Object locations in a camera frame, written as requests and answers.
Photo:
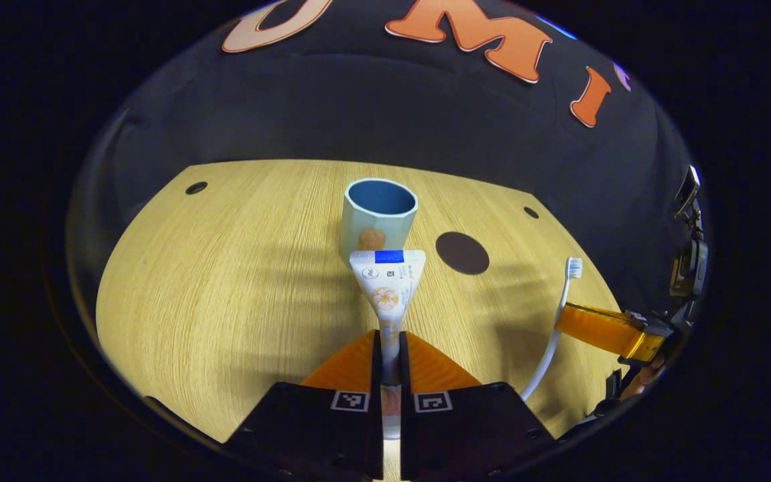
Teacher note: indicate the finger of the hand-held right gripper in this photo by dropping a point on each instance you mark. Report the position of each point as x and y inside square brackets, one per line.
[600, 328]

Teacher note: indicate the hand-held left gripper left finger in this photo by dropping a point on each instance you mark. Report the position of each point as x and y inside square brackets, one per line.
[318, 428]

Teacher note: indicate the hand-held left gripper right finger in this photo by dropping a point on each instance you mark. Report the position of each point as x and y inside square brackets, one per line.
[466, 428]

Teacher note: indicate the white toothbrush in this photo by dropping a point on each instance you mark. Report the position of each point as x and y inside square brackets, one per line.
[573, 268]

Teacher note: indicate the white toothpaste tube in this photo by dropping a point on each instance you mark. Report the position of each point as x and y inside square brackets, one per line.
[385, 288]

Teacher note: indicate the brown round coaster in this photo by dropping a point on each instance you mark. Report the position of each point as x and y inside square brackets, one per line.
[462, 253]

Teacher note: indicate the light blue cup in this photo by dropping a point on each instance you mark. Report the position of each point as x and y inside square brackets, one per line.
[353, 224]

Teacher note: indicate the black backdrop cloth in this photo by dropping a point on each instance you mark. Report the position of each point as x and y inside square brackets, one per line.
[359, 107]

